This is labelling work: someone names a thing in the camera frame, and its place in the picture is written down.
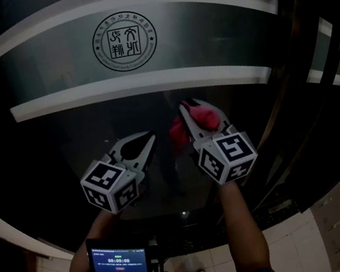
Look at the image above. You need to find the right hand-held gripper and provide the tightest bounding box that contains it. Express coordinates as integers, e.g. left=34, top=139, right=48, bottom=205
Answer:
left=177, top=87, right=264, bottom=191

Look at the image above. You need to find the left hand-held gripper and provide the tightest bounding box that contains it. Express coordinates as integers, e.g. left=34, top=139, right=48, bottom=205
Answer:
left=72, top=129, right=169, bottom=220

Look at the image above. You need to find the pink cleaning cloth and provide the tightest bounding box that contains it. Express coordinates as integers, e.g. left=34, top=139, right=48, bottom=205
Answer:
left=164, top=96, right=226, bottom=157

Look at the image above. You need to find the person's right forearm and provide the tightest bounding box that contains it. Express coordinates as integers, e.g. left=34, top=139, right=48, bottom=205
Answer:
left=216, top=176, right=275, bottom=272

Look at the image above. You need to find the person's left forearm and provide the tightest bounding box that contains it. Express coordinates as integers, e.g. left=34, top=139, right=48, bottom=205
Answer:
left=55, top=206, right=130, bottom=272

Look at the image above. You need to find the small black monitor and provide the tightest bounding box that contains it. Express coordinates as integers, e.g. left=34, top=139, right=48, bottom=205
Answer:
left=84, top=229, right=151, bottom=272

